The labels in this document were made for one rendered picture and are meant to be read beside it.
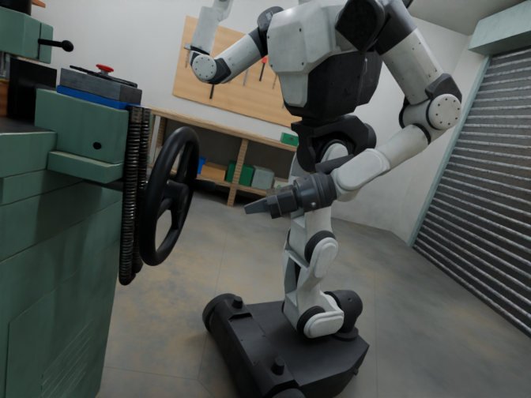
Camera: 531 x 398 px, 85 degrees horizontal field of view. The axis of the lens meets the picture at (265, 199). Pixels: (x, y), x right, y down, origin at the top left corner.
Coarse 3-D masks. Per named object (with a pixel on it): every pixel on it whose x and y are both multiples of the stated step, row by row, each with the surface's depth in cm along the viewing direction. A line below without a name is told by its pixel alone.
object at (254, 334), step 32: (224, 320) 123; (256, 320) 130; (352, 320) 133; (224, 352) 119; (256, 352) 109; (288, 352) 116; (320, 352) 121; (352, 352) 126; (256, 384) 98; (288, 384) 99; (320, 384) 109
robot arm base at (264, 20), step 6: (276, 6) 97; (264, 12) 98; (270, 12) 96; (276, 12) 95; (258, 18) 97; (264, 18) 96; (270, 18) 94; (258, 24) 96; (264, 24) 94; (264, 30) 93; (264, 36) 95
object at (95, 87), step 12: (72, 72) 46; (60, 84) 47; (72, 84) 47; (84, 84) 47; (96, 84) 47; (108, 84) 47; (120, 84) 47; (72, 96) 47; (84, 96) 47; (96, 96) 47; (108, 96) 47; (120, 96) 47; (132, 96) 51; (120, 108) 48
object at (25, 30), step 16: (0, 16) 49; (16, 16) 49; (0, 32) 50; (16, 32) 50; (32, 32) 51; (48, 32) 55; (0, 48) 50; (16, 48) 50; (32, 48) 52; (48, 48) 56
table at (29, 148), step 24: (0, 120) 44; (24, 120) 49; (0, 144) 37; (24, 144) 41; (48, 144) 46; (0, 168) 38; (24, 168) 42; (48, 168) 47; (72, 168) 47; (96, 168) 47; (120, 168) 51
